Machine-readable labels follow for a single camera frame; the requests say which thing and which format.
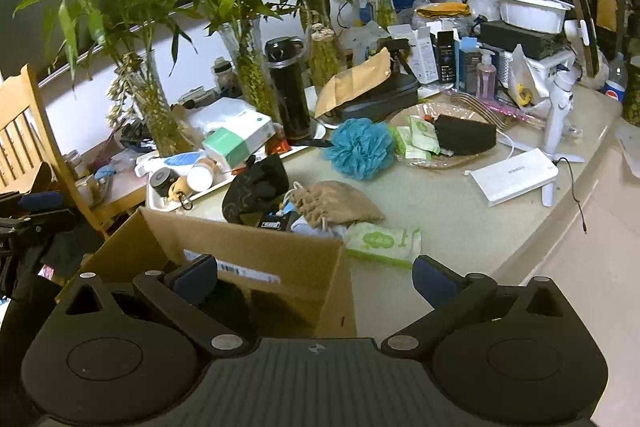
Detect white and orange bottle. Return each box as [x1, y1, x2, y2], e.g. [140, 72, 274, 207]
[186, 157, 221, 192]

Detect striped fabric strap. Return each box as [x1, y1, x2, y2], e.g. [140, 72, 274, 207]
[450, 92, 503, 128]

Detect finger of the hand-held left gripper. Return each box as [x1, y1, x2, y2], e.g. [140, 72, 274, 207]
[0, 208, 77, 239]
[17, 191, 77, 214]

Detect white tray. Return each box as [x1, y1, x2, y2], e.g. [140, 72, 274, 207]
[145, 139, 331, 212]

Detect green wet wipes packet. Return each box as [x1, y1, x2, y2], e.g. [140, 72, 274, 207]
[342, 223, 422, 270]

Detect tall white carton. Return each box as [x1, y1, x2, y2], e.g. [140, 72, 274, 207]
[412, 27, 436, 85]

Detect brown cardboard box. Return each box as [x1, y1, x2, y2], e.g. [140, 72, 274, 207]
[55, 206, 358, 339]

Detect black thermos bottle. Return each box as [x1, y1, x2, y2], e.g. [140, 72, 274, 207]
[264, 37, 313, 146]

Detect white bowl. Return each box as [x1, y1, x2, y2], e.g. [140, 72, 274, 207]
[494, 0, 576, 34]

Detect long black box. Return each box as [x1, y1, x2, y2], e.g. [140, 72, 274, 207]
[479, 20, 571, 60]

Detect black cable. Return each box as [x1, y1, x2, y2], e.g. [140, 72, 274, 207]
[557, 157, 588, 235]

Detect yellow cloth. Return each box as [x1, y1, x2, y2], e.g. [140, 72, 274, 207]
[415, 2, 471, 20]

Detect small black box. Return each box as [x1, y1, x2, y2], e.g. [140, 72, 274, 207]
[257, 213, 293, 232]

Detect small green white packet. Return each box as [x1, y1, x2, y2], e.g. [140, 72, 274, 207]
[390, 127, 432, 162]
[407, 114, 442, 155]

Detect wooden chair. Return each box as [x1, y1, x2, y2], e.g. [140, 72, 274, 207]
[0, 64, 136, 240]

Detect brown paper envelope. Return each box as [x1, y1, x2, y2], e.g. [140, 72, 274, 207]
[314, 48, 392, 118]

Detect crumpled white bag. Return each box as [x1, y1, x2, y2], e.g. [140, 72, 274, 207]
[507, 44, 551, 108]

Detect teal bath loofah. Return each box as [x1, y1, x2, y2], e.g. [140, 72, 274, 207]
[322, 118, 397, 182]

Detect green and white box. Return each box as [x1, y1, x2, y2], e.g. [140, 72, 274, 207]
[201, 113, 275, 170]

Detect white power bank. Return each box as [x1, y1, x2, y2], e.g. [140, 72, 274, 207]
[469, 148, 560, 208]

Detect blue label soda bottle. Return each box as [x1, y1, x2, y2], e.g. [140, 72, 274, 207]
[602, 52, 628, 112]

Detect brown drawstring pouch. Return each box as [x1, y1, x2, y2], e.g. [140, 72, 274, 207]
[289, 180, 387, 238]

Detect pink soap dispenser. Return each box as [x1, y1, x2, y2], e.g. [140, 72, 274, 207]
[475, 48, 498, 100]

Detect white phone gimbal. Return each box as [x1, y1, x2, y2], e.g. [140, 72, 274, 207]
[542, 0, 601, 208]

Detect tall blue carton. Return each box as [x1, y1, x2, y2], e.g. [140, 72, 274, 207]
[457, 38, 483, 95]

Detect black soft case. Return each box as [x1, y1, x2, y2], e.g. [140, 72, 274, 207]
[434, 113, 498, 156]

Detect black fabric pouch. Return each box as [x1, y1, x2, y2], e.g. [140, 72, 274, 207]
[221, 154, 291, 225]

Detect tall black carton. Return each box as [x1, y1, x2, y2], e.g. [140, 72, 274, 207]
[435, 29, 458, 82]

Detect black round lid jar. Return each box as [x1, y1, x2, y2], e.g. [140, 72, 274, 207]
[150, 167, 181, 198]

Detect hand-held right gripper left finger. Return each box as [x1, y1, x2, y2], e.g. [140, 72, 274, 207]
[62, 254, 251, 358]

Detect black hard zip case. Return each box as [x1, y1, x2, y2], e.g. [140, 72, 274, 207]
[330, 73, 421, 128]

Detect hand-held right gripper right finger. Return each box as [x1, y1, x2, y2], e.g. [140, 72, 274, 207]
[382, 255, 567, 358]

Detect white cable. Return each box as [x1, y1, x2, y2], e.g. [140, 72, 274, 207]
[462, 127, 516, 178]

